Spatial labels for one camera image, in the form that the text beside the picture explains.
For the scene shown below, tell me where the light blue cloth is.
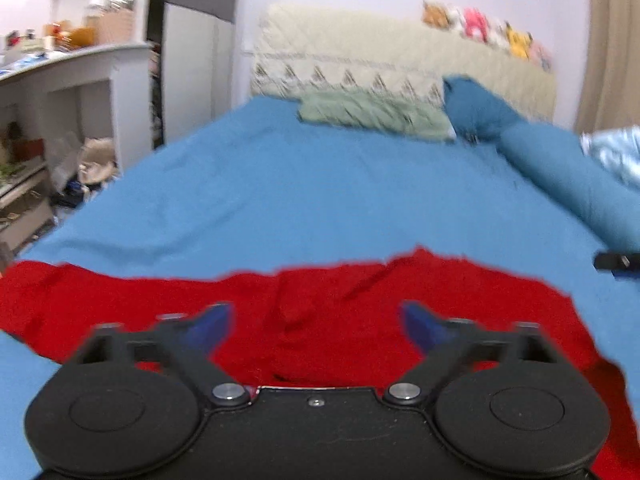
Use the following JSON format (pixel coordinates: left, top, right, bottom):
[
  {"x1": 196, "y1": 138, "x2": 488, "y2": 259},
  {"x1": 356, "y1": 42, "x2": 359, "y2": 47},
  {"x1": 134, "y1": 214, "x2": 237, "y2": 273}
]
[{"x1": 580, "y1": 127, "x2": 640, "y2": 191}]

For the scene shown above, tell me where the grey white wardrobe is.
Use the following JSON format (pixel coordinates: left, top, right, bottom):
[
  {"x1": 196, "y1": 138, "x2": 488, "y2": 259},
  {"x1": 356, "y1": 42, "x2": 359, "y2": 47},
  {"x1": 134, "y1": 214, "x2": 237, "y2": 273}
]
[{"x1": 147, "y1": 0, "x2": 240, "y2": 148}]

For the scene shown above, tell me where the beige curtain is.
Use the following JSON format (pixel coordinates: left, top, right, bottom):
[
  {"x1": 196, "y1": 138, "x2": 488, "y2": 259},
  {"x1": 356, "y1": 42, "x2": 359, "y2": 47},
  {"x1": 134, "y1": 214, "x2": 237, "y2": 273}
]
[{"x1": 574, "y1": 0, "x2": 640, "y2": 135}]

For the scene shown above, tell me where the red garment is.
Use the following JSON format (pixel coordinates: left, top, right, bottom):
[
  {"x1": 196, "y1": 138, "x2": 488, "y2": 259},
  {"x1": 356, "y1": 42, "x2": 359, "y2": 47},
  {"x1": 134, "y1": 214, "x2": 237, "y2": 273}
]
[{"x1": 0, "y1": 246, "x2": 640, "y2": 480}]

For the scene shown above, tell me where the light pink plush toy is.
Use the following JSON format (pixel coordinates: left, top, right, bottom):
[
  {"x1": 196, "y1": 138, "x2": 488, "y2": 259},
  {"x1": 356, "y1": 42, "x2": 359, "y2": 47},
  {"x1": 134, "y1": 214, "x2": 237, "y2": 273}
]
[{"x1": 530, "y1": 40, "x2": 553, "y2": 72}]

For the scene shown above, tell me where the brown plush toy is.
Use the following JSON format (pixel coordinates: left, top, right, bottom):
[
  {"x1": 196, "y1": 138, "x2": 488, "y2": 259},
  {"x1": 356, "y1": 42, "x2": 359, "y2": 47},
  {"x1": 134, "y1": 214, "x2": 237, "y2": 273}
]
[{"x1": 422, "y1": 0, "x2": 451, "y2": 28}]

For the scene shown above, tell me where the blue pillow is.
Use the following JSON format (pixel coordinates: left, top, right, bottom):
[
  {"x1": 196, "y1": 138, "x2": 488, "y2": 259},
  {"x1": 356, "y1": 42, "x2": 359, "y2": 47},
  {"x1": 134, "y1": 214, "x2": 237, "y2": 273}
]
[{"x1": 442, "y1": 75, "x2": 531, "y2": 145}]

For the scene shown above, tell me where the blue rolled duvet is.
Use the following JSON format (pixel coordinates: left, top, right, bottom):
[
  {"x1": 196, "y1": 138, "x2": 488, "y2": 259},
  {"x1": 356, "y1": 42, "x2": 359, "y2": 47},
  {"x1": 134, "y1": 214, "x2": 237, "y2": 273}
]
[{"x1": 492, "y1": 122, "x2": 640, "y2": 253}]

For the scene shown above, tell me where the white shelf unit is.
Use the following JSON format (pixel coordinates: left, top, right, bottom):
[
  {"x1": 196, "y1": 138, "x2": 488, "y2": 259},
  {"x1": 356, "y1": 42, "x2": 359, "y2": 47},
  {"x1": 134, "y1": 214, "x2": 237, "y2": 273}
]
[{"x1": 0, "y1": 41, "x2": 156, "y2": 261}]

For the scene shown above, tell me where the beige quilted headboard cover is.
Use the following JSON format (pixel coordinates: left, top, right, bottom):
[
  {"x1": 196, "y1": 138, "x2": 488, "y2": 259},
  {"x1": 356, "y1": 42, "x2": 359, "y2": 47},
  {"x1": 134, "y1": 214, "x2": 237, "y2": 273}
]
[{"x1": 250, "y1": 2, "x2": 558, "y2": 126}]

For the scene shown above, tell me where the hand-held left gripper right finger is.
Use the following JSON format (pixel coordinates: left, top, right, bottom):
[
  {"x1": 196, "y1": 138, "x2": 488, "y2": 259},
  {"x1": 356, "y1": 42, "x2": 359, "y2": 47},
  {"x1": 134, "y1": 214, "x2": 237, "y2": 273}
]
[{"x1": 382, "y1": 300, "x2": 562, "y2": 406}]

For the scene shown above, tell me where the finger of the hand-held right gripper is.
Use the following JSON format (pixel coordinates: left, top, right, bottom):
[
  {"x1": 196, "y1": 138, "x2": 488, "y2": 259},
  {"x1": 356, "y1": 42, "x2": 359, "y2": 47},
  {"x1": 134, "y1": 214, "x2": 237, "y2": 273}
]
[{"x1": 593, "y1": 249, "x2": 640, "y2": 280}]

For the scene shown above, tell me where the clear plastic container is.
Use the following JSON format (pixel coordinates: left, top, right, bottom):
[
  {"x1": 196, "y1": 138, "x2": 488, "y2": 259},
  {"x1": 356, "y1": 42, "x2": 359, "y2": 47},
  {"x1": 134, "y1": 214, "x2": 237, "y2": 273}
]
[{"x1": 86, "y1": 0, "x2": 137, "y2": 18}]

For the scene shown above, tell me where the yellow plush toy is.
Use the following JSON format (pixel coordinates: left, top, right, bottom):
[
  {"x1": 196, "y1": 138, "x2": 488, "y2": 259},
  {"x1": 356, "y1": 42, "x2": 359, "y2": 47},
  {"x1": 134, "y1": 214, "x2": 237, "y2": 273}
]
[{"x1": 505, "y1": 22, "x2": 533, "y2": 60}]

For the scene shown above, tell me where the green pillow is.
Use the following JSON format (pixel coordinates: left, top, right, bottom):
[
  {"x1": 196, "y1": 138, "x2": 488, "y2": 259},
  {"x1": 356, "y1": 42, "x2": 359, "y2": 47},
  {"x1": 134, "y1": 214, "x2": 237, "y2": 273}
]
[{"x1": 298, "y1": 91, "x2": 457, "y2": 142}]

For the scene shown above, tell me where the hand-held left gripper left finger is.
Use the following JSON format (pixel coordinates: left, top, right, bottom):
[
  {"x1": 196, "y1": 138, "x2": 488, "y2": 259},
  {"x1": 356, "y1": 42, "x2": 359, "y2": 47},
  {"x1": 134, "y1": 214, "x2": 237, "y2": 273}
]
[{"x1": 65, "y1": 302, "x2": 252, "y2": 407}]

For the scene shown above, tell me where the blue bed sheet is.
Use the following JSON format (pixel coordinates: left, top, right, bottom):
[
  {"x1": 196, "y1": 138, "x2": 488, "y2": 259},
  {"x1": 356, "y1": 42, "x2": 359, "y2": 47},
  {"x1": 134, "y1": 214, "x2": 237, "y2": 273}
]
[{"x1": 0, "y1": 95, "x2": 640, "y2": 480}]

